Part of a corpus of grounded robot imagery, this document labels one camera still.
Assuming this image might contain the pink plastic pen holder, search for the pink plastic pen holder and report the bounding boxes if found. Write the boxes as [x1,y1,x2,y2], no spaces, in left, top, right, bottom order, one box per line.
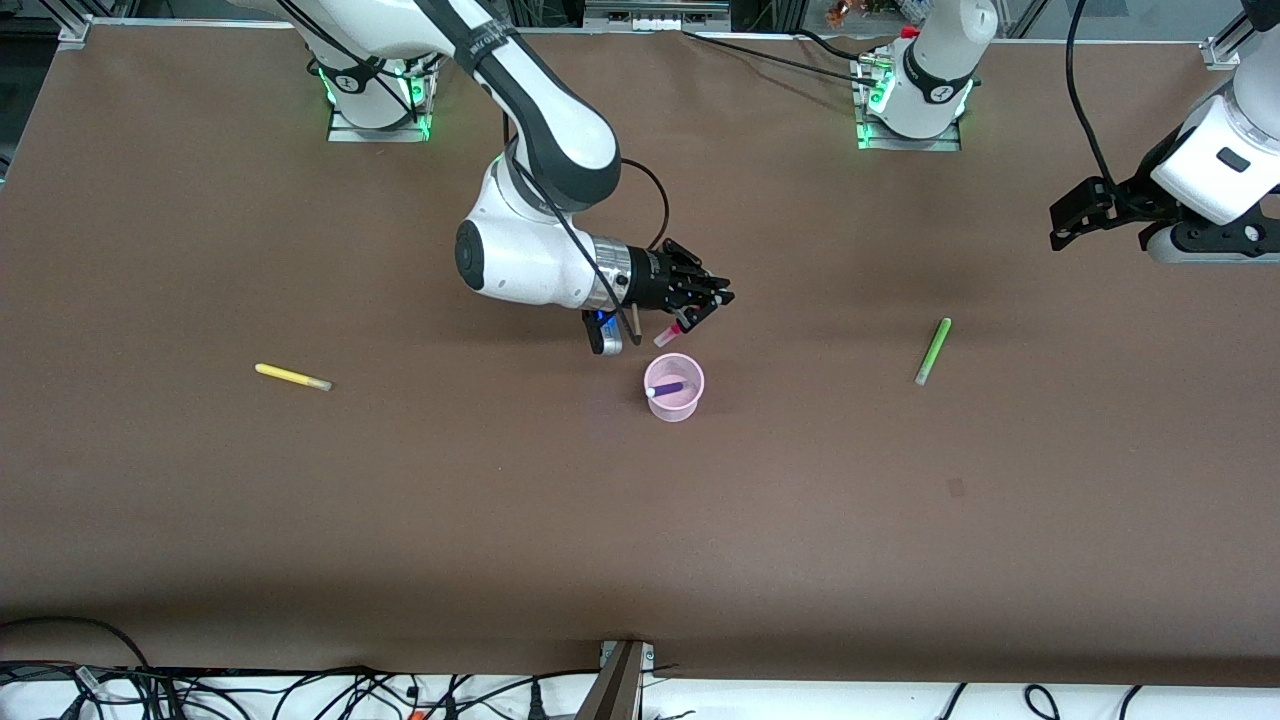
[643,352,706,423]

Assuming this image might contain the green marker pen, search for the green marker pen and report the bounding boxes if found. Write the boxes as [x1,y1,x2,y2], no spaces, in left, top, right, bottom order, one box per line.
[914,317,953,387]

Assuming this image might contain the white power strip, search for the white power strip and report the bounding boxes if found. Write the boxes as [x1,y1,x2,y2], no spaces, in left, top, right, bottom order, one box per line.
[583,0,732,31]

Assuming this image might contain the yellow marker pen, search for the yellow marker pen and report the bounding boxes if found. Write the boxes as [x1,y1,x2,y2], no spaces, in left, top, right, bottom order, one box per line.
[254,362,333,392]

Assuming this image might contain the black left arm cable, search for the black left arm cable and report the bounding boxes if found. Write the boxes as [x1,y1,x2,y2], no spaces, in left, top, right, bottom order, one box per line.
[1066,0,1123,191]

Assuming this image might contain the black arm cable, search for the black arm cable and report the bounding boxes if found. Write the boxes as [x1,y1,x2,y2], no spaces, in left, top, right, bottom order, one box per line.
[1066,0,1123,191]
[498,105,671,263]

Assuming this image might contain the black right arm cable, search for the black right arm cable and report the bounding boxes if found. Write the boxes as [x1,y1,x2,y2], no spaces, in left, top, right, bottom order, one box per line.
[498,105,671,263]

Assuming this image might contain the aluminium corner frame bracket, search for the aluminium corner frame bracket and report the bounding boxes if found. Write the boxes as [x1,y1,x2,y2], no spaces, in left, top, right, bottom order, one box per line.
[1200,0,1263,73]
[52,0,99,49]

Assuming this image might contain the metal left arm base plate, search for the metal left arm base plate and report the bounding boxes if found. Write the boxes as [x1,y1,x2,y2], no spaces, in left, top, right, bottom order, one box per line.
[853,50,964,153]

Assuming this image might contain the black cable on table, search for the black cable on table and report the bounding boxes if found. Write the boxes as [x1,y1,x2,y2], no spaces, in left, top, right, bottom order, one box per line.
[682,29,881,87]

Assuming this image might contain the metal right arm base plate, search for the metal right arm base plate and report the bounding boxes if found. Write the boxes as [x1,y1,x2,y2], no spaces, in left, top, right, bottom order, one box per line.
[327,60,434,144]

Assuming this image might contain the aluminium frame post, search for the aluminium frame post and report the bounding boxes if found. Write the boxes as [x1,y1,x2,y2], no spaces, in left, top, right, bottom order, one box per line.
[578,640,656,720]

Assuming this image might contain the tangled black floor cables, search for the tangled black floor cables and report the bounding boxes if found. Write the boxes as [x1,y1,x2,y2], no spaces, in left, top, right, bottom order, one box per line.
[0,662,601,720]

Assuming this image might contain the black looping floor cable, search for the black looping floor cable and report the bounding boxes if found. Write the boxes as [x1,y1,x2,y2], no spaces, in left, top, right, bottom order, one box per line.
[0,616,153,673]

